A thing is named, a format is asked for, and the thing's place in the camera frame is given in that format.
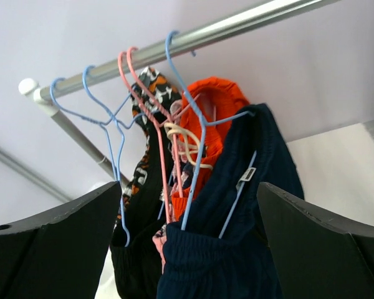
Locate blue wire hanger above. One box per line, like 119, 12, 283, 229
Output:
82, 65, 147, 247
165, 31, 255, 231
49, 77, 128, 184

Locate camouflage patterned shorts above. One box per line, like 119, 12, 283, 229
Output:
118, 67, 181, 234

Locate silver clothes rack rail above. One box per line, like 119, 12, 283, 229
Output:
18, 0, 337, 176

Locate black shorts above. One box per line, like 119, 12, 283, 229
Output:
110, 121, 173, 298

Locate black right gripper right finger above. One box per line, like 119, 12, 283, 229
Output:
257, 183, 374, 298

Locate navy blue shorts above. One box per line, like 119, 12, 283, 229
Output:
156, 103, 304, 298

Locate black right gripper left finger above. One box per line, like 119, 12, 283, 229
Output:
0, 182, 122, 298

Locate pink wire hanger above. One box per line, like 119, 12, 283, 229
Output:
118, 46, 172, 224
126, 47, 183, 197

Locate pink patterned shorts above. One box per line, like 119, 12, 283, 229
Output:
152, 100, 194, 271

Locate orange shorts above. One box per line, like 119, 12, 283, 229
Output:
171, 77, 250, 221

